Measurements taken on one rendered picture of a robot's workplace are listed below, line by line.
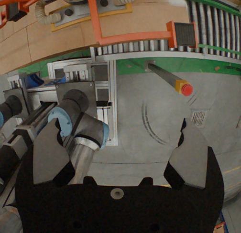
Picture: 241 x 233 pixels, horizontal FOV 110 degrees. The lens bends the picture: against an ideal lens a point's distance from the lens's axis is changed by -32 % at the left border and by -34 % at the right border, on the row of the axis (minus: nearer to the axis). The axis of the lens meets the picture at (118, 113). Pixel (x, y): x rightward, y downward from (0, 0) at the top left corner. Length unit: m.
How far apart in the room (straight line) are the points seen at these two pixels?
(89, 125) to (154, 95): 1.40
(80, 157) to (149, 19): 0.72
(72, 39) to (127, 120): 1.36
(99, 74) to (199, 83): 1.44
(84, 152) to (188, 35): 0.52
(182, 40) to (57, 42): 1.06
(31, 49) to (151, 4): 1.14
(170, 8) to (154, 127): 1.73
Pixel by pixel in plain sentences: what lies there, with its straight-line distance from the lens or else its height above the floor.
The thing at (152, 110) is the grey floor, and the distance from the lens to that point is 1.89.
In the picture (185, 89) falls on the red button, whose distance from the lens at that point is 0.71.
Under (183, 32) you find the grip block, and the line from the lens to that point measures 0.41.
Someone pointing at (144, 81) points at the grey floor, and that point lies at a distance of 1.71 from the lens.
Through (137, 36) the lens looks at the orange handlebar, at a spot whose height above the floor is 1.26.
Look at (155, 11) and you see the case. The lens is 0.75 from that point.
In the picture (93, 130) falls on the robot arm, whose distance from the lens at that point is 0.49.
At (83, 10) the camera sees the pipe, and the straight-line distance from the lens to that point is 0.52.
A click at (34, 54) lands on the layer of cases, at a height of 0.54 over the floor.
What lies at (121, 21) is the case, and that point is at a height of 0.95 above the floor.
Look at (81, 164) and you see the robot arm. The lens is 0.45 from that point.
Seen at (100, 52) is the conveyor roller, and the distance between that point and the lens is 1.10.
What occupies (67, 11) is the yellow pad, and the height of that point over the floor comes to 1.17.
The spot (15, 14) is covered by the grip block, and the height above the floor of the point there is 1.27.
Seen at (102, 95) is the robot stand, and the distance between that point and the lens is 1.54.
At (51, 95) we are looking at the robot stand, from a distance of 0.87.
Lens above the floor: 1.64
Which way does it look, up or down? 62 degrees down
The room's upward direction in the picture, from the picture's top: 176 degrees counter-clockwise
